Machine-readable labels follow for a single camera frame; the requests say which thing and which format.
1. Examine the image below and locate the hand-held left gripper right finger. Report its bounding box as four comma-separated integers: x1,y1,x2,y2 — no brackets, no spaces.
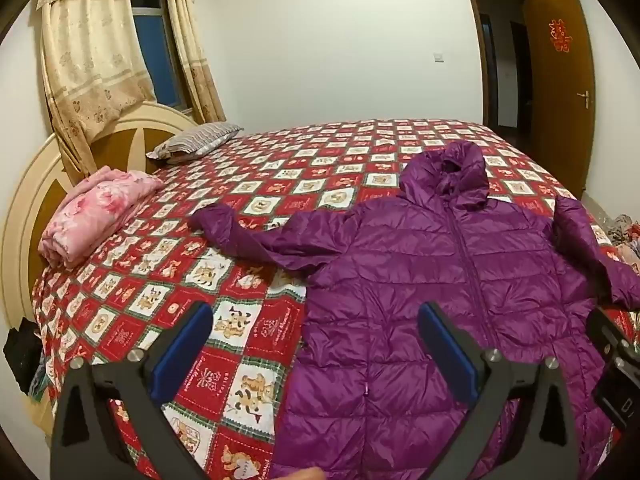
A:
417,302,582,480

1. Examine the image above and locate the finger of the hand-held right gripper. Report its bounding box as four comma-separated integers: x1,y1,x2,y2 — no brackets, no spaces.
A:
592,360,640,430
585,305,640,367

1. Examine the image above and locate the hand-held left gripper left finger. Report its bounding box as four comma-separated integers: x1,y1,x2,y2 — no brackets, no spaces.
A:
50,302,216,480

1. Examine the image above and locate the purple down jacket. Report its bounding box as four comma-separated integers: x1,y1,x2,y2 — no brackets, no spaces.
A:
189,140,640,480

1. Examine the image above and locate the pile of mixed clothes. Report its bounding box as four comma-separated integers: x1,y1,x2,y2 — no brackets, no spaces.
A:
597,212,640,267

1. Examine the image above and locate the person's left hand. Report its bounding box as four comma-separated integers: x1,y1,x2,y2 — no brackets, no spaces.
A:
279,466,329,480

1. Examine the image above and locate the red checkered quilt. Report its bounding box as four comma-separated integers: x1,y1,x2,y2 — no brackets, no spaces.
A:
31,119,640,480

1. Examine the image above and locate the black bag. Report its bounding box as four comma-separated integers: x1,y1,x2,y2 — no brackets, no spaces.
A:
3,326,46,397

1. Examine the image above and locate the pink folded blanket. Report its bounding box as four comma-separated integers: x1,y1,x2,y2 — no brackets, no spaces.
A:
40,167,166,269

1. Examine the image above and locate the grey striped pillow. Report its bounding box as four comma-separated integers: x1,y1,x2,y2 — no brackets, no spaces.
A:
146,121,246,164

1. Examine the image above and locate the cream wooden headboard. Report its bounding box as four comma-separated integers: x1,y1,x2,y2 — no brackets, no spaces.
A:
0,101,201,436

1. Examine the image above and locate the brown wooden door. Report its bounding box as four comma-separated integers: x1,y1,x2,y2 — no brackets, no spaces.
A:
522,0,597,197

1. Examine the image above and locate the beige patterned curtain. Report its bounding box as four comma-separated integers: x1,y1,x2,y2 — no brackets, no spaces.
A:
37,0,157,176
162,0,227,126

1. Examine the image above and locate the red paper door decoration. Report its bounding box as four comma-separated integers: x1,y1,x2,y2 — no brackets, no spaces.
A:
547,18,572,54

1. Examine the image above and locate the window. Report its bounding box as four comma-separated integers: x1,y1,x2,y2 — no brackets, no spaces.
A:
127,0,194,112

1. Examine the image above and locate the dark wooden door frame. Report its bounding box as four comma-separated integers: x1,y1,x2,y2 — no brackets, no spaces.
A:
461,0,534,133

